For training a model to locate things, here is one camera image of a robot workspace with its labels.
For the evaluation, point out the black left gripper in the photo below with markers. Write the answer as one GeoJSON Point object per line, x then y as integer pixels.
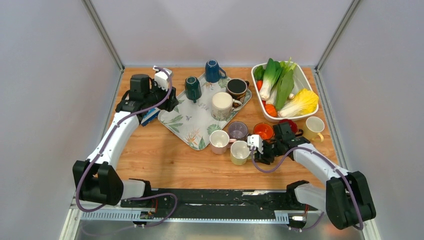
{"type": "Point", "coordinates": [172, 103]}

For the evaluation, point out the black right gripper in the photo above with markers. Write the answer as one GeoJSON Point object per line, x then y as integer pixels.
{"type": "Point", "coordinates": [263, 158]}

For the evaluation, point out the red mug black handle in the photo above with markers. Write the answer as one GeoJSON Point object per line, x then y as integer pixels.
{"type": "Point", "coordinates": [293, 126]}

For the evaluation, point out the orange mug black handle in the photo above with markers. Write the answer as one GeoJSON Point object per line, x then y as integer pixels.
{"type": "Point", "coordinates": [264, 130]}

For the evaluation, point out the pale yellow mug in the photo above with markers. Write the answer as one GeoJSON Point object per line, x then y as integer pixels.
{"type": "Point", "coordinates": [313, 128]}

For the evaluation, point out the lime green faceted mug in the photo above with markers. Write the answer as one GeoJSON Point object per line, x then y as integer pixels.
{"type": "Point", "coordinates": [240, 152]}

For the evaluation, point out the purple mug black handle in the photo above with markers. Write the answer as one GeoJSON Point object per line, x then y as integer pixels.
{"type": "Point", "coordinates": [238, 130]}

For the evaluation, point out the dark green faceted mug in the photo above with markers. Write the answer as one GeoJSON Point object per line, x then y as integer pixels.
{"type": "Point", "coordinates": [192, 89]}

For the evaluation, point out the pink faceted mug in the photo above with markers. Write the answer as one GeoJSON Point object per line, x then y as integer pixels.
{"type": "Point", "coordinates": [220, 141]}

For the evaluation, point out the dark blue faceted mug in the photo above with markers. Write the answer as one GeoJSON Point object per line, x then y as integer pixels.
{"type": "Point", "coordinates": [213, 72]}

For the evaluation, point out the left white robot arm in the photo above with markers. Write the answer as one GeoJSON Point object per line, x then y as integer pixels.
{"type": "Point", "coordinates": [95, 178]}

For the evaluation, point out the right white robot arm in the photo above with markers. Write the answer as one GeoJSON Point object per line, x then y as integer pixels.
{"type": "Point", "coordinates": [346, 198]}

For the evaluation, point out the black floral upright mug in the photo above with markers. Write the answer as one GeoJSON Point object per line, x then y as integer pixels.
{"type": "Point", "coordinates": [237, 88]}

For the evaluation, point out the large floral cream mug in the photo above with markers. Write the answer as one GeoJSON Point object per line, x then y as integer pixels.
{"type": "Point", "coordinates": [223, 104]}

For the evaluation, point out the orange carrot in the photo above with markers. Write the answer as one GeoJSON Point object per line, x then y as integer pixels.
{"type": "Point", "coordinates": [271, 110]}

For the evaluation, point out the yellow napa cabbage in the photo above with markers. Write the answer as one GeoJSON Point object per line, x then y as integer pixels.
{"type": "Point", "coordinates": [303, 103]}

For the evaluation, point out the floral white serving tray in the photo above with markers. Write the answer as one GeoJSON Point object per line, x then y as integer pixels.
{"type": "Point", "coordinates": [193, 122]}

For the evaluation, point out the green bok choy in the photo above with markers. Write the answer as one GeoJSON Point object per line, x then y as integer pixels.
{"type": "Point", "coordinates": [278, 82]}

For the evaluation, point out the small red tomato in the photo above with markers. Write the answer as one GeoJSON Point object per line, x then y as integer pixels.
{"type": "Point", "coordinates": [259, 84]}

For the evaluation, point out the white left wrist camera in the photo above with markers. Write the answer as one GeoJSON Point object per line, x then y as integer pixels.
{"type": "Point", "coordinates": [161, 78]}

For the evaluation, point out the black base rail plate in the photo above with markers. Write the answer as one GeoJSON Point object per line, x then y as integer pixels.
{"type": "Point", "coordinates": [220, 204]}

